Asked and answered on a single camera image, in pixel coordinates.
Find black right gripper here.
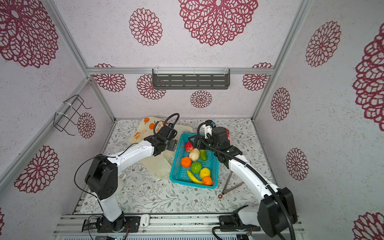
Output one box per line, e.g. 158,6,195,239
189,135,220,155

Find red apple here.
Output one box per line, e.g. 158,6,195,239
184,142,194,153

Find cream garlic bulb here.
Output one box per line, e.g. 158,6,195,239
189,149,200,162

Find orange mandarin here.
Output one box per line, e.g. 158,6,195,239
181,157,192,169

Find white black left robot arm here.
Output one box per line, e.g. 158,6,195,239
85,124,178,233

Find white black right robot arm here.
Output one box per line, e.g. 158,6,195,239
193,121,298,240

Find green cucumber piece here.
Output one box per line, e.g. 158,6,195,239
200,150,208,162

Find yellow lemon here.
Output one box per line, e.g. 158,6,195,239
200,168,211,180

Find teal plastic basket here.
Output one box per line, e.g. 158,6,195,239
170,133,219,189

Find small orange tangerine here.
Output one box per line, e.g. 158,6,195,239
203,176,213,186

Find yellow banana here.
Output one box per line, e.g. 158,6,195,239
187,170,203,185

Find metal tongs red tips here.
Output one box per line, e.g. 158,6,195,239
218,171,244,200

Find white ceramic mug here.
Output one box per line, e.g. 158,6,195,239
116,173,127,194

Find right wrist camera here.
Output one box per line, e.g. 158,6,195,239
203,120,216,139

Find grey wall shelf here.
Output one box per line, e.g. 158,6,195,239
152,69,231,90

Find black wire wall rack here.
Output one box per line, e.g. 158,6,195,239
53,94,91,136

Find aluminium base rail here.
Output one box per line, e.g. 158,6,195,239
53,213,241,240

